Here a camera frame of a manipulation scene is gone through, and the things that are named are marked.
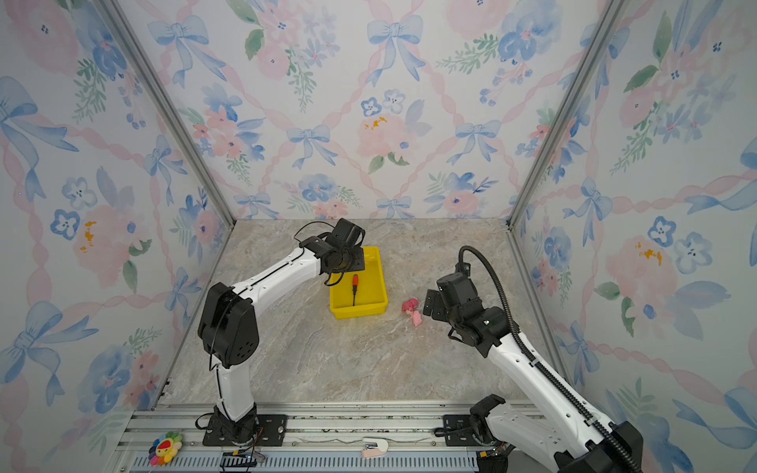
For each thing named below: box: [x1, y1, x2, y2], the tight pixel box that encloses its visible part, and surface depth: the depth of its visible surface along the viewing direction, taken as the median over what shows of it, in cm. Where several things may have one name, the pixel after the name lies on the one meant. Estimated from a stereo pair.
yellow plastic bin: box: [329, 246, 389, 320], surface depth 99 cm
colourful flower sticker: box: [147, 431, 183, 467], surface depth 72 cm
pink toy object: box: [401, 297, 422, 327], surface depth 95 cm
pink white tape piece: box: [361, 437, 389, 459], surface depth 72 cm
